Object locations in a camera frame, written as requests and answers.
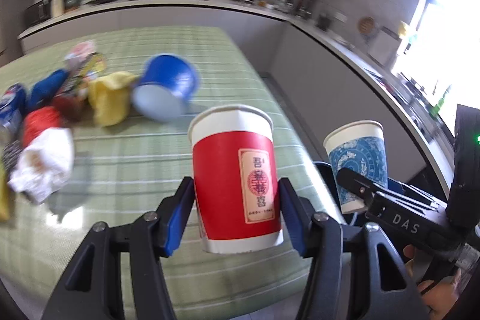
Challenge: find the green striped tablecloth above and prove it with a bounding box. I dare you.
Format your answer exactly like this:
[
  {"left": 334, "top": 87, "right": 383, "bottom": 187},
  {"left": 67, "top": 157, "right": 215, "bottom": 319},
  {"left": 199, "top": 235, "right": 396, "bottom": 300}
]
[{"left": 1, "top": 27, "right": 337, "bottom": 319}]

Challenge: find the blue snack bag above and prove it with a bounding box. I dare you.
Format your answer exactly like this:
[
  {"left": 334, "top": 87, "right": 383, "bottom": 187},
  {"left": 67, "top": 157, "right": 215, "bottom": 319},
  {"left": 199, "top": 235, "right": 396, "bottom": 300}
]
[{"left": 27, "top": 69, "right": 69, "bottom": 113}]

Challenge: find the red crumpled wrapper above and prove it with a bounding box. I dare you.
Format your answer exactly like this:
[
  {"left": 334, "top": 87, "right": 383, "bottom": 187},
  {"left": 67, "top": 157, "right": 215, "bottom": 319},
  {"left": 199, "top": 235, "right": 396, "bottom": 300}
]
[{"left": 22, "top": 106, "right": 63, "bottom": 148}]

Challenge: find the blue soda can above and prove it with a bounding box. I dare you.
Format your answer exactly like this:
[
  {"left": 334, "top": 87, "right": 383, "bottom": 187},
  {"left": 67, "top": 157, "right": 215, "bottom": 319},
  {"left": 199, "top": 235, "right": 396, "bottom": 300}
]
[{"left": 1, "top": 83, "right": 27, "bottom": 136}]

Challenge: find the yellow crumpled bag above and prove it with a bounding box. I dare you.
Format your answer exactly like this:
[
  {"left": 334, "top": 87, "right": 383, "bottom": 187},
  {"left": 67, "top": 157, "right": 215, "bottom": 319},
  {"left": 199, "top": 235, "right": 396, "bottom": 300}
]
[{"left": 88, "top": 71, "right": 138, "bottom": 127}]

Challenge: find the black microwave oven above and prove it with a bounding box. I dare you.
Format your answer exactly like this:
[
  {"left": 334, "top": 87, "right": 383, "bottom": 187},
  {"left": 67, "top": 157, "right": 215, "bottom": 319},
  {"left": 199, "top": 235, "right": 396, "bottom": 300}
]
[{"left": 24, "top": 0, "right": 51, "bottom": 28}]

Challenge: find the blue patterned paper cup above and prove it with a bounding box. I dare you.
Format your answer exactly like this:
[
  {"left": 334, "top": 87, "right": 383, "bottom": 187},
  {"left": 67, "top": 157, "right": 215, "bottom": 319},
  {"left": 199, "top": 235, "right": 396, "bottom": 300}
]
[{"left": 322, "top": 119, "right": 388, "bottom": 214}]

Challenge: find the round wooden board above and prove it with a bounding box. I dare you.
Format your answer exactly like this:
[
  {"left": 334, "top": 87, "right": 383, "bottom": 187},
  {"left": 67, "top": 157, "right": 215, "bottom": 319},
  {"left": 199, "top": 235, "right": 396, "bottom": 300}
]
[{"left": 357, "top": 16, "right": 375, "bottom": 36}]

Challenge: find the white crumpled paper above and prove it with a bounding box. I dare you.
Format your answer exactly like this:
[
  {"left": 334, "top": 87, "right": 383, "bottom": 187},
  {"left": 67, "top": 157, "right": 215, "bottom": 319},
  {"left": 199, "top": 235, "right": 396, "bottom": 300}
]
[{"left": 8, "top": 127, "right": 74, "bottom": 204}]

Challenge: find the blue plastic cup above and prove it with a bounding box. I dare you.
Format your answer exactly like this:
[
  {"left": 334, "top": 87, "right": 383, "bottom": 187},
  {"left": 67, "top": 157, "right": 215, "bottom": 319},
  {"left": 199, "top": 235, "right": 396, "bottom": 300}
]
[{"left": 131, "top": 54, "right": 199, "bottom": 122}]

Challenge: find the red paper cup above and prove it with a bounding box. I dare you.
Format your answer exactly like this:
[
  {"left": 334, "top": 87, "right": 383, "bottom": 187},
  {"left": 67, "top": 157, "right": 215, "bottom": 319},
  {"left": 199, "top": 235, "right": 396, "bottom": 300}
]
[{"left": 188, "top": 104, "right": 284, "bottom": 254}]

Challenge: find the colourful snack wrapper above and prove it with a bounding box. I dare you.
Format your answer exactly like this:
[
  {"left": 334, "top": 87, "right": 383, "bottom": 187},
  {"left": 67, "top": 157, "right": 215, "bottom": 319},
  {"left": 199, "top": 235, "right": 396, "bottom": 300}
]
[{"left": 51, "top": 40, "right": 106, "bottom": 121}]

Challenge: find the right hand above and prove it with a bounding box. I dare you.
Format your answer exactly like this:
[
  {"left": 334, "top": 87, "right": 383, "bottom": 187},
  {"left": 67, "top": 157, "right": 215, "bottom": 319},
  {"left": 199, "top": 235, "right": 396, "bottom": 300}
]
[{"left": 403, "top": 244, "right": 464, "bottom": 320}]

